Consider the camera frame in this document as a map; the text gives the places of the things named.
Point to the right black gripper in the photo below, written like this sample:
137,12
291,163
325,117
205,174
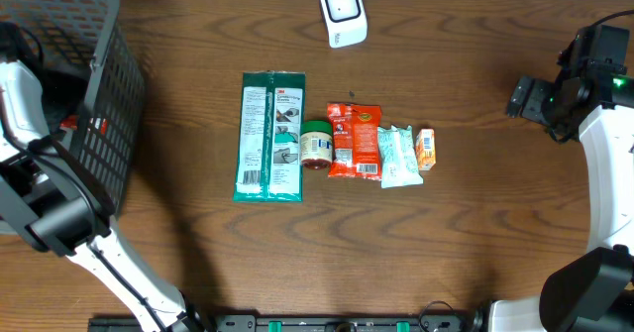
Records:
531,109

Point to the small orange tissue box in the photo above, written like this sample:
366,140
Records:
425,149

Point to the mint green wipes pack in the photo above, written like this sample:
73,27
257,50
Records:
399,165

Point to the orange red snack bag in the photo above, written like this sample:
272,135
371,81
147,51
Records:
356,152

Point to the green lid glass jar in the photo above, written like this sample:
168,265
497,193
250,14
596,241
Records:
316,144

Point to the green white gloves package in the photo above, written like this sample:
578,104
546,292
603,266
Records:
268,163

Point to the red candy bar wrapper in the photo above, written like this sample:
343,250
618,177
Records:
71,122

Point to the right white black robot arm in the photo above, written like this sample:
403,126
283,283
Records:
593,292

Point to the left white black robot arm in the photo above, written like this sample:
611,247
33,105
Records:
56,204

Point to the white barcode scanner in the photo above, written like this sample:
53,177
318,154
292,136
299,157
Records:
346,22

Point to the grey plastic mesh basket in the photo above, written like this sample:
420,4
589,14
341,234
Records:
83,38

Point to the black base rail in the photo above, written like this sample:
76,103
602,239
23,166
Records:
250,323

